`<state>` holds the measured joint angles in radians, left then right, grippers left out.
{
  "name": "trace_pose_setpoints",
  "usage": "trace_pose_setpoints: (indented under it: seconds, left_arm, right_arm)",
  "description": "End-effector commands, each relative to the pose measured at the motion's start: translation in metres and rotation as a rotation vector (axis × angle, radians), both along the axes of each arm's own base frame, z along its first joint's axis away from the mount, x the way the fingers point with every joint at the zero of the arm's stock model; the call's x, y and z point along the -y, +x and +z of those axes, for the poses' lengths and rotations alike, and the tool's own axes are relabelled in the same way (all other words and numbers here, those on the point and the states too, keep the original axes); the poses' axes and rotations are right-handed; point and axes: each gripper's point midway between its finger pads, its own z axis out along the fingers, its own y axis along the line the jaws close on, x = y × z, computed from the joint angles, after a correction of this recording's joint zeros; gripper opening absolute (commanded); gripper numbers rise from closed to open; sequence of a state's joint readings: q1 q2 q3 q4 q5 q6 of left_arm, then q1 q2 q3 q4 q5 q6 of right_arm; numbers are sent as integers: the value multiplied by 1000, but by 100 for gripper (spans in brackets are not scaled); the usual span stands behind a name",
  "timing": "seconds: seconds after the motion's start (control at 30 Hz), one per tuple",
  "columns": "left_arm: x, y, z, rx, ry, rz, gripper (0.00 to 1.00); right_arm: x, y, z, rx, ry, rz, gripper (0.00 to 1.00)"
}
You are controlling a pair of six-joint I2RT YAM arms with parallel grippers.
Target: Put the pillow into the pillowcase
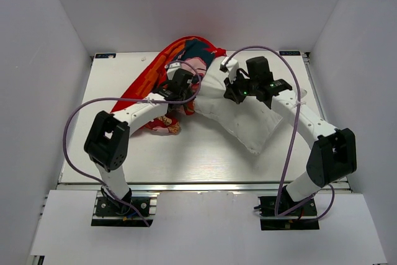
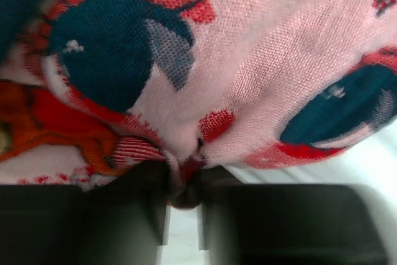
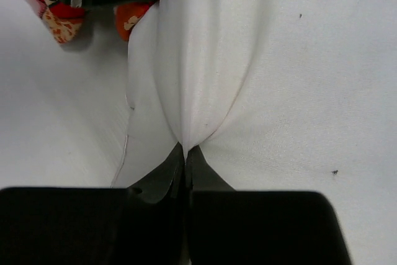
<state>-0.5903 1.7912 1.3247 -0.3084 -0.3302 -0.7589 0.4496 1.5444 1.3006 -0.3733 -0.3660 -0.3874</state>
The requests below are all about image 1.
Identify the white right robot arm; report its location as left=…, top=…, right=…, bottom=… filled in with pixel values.
left=220, top=56, right=357, bottom=216

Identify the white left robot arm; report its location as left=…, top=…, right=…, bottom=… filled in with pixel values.
left=84, top=68, right=202, bottom=215

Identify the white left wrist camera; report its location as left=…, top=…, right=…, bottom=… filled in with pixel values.
left=165, top=61, right=181, bottom=80

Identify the blue right corner sticker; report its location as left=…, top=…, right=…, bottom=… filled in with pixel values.
left=279, top=51, right=301, bottom=56

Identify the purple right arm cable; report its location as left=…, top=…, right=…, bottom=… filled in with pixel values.
left=221, top=45, right=336, bottom=218

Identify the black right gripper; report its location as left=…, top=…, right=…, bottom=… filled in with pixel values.
left=224, top=70, right=258, bottom=105

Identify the blue left corner sticker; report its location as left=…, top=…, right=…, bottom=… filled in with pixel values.
left=94, top=53, right=116, bottom=59

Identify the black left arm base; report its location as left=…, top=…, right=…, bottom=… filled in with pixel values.
left=91, top=192, right=157, bottom=228

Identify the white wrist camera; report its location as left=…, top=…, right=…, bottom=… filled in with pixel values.
left=220, top=57, right=239, bottom=82
left=165, top=61, right=181, bottom=80

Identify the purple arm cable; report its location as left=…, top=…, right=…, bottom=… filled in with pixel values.
left=221, top=45, right=336, bottom=218
left=63, top=60, right=202, bottom=227

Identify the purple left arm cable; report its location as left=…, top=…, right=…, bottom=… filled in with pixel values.
left=63, top=60, right=202, bottom=227

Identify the red patterned pillowcase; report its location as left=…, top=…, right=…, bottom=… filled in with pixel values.
left=111, top=35, right=226, bottom=135

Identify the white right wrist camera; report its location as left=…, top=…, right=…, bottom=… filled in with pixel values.
left=220, top=57, right=239, bottom=82

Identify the blue corner sticker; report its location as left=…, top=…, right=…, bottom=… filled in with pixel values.
left=94, top=53, right=116, bottom=59
left=279, top=51, right=301, bottom=56

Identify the white pillow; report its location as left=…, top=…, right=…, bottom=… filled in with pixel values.
left=194, top=57, right=284, bottom=155

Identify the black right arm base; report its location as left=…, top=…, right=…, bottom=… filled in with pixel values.
left=253, top=196, right=319, bottom=231

